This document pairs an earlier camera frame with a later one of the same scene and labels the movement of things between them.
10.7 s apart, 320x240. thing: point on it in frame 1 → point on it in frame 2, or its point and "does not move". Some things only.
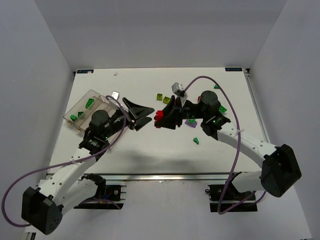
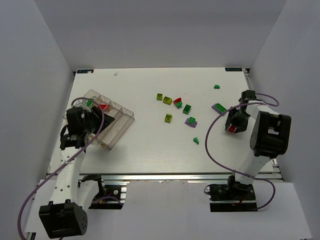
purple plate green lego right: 222,110 does not move
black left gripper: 130,117 → 99,120
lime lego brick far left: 159,97 does not move
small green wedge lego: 196,140 does not move
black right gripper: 180,115 → 236,121
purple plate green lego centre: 191,122 does not move
